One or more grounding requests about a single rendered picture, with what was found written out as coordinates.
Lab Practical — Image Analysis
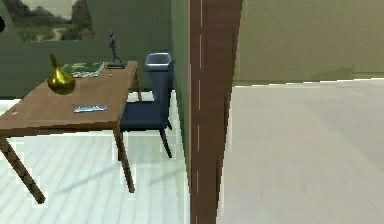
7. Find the green book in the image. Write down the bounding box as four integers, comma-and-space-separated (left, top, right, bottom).
60, 61, 107, 79

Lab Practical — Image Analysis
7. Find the blue waste bin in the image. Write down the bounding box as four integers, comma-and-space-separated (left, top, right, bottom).
144, 52, 174, 102

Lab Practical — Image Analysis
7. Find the gold pear-shaped vase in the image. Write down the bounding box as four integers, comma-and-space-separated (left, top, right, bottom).
46, 53, 77, 96

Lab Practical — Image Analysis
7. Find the dark grey figure statue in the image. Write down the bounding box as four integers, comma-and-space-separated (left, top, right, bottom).
105, 29, 129, 70

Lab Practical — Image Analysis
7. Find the brown wooden room door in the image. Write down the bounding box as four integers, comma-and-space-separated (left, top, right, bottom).
188, 0, 244, 224

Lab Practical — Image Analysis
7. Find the framed landscape picture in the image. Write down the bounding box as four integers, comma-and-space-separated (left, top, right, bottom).
2, 0, 96, 43

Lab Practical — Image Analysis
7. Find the brown wooden table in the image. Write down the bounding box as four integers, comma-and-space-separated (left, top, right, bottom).
0, 60, 143, 205

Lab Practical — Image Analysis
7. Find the dark blue chair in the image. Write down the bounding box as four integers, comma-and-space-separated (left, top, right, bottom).
119, 68, 175, 159

